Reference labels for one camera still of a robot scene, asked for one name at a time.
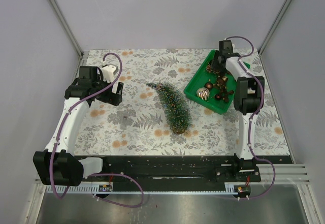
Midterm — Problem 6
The brown ribbon bow cluster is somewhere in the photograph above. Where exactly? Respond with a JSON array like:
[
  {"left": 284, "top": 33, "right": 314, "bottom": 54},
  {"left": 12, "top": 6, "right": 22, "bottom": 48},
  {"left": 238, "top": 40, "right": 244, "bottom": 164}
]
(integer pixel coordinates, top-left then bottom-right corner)
[{"left": 214, "top": 75, "right": 234, "bottom": 103}]

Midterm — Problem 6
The green plastic tray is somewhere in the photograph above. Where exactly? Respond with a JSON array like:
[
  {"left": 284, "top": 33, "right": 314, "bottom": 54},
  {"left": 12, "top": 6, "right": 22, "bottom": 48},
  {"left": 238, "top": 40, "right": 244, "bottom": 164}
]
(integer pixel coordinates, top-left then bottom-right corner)
[{"left": 183, "top": 50, "right": 237, "bottom": 114}]

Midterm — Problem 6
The silver striped bauble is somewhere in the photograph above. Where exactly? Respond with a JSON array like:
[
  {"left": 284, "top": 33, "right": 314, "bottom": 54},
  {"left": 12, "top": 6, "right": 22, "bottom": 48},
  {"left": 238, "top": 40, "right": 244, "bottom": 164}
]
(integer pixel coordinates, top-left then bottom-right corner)
[{"left": 196, "top": 87, "right": 210, "bottom": 101}]

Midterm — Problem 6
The grey metallic ornament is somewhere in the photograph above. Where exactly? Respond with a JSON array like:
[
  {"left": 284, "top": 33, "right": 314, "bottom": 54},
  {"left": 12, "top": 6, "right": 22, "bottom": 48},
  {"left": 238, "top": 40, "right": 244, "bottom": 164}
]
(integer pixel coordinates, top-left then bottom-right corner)
[{"left": 120, "top": 116, "right": 129, "bottom": 130}]

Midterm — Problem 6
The small green christmas tree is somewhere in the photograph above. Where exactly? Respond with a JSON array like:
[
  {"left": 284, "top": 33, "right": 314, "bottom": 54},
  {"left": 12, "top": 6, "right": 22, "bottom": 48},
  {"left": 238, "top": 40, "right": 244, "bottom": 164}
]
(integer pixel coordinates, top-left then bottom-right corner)
[{"left": 146, "top": 82, "right": 191, "bottom": 135}]

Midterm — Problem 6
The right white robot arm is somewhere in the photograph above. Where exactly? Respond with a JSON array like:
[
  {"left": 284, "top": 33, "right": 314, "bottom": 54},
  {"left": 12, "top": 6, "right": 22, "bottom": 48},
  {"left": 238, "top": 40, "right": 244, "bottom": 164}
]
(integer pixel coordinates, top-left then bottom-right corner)
[{"left": 209, "top": 38, "right": 265, "bottom": 182}]

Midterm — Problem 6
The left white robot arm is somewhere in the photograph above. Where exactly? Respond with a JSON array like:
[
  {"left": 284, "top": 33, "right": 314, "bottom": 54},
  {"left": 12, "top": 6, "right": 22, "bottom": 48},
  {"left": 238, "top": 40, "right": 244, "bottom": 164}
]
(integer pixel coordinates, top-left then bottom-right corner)
[{"left": 33, "top": 64, "right": 123, "bottom": 186}]

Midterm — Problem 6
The frosted pine cone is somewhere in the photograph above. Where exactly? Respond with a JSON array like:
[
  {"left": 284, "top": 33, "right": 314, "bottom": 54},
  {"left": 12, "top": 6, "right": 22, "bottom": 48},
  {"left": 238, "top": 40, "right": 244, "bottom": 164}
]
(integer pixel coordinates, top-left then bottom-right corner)
[{"left": 206, "top": 65, "right": 219, "bottom": 74}]

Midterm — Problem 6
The brown faceted bauble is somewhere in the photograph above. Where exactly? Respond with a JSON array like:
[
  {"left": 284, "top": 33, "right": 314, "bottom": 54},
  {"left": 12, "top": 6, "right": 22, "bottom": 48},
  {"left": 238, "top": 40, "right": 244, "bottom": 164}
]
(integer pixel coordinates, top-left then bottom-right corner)
[{"left": 205, "top": 82, "right": 214, "bottom": 90}]

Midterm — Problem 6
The small dark brown bauble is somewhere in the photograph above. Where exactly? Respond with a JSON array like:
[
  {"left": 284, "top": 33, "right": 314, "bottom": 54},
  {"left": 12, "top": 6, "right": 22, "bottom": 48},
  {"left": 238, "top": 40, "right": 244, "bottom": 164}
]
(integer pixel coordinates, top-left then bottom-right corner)
[{"left": 215, "top": 94, "right": 222, "bottom": 101}]

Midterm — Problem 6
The floral patterned table mat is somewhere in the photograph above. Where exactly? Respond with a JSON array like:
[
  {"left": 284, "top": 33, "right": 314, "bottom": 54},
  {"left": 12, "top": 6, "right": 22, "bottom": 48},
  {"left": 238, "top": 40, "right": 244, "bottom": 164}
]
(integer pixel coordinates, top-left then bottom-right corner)
[{"left": 76, "top": 48, "right": 293, "bottom": 156}]

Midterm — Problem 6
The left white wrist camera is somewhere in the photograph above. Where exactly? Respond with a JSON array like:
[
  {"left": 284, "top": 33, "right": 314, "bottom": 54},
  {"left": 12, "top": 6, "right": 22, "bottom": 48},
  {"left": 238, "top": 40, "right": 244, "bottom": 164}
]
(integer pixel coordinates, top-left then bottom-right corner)
[{"left": 101, "top": 63, "right": 119, "bottom": 82}]

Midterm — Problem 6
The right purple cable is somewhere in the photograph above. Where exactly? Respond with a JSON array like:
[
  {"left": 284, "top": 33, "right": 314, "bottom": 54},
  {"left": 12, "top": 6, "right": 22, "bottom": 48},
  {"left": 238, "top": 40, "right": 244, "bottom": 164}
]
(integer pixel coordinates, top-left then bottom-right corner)
[{"left": 224, "top": 36, "right": 276, "bottom": 201}]

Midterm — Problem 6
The purple cable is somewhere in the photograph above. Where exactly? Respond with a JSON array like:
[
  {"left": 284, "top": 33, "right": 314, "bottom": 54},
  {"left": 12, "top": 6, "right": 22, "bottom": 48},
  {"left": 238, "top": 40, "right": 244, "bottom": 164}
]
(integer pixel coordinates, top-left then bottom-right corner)
[
  {"left": 49, "top": 53, "right": 145, "bottom": 208},
  {"left": 224, "top": 36, "right": 276, "bottom": 201}
]

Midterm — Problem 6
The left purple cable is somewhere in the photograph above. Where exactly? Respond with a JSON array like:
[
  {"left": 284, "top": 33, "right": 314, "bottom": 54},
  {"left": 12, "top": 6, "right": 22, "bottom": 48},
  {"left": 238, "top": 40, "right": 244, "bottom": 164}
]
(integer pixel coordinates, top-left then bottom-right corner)
[{"left": 49, "top": 53, "right": 145, "bottom": 208}]

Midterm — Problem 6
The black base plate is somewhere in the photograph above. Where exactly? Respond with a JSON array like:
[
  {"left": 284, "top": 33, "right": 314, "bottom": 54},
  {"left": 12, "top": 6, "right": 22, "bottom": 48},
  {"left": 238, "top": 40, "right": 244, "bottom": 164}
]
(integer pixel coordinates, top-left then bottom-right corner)
[{"left": 90, "top": 156, "right": 261, "bottom": 189}]

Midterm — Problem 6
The white slotted cable duct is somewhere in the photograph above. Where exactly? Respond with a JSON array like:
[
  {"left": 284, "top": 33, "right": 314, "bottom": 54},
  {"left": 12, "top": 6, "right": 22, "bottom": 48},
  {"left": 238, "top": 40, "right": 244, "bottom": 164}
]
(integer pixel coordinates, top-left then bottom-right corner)
[{"left": 47, "top": 182, "right": 236, "bottom": 194}]

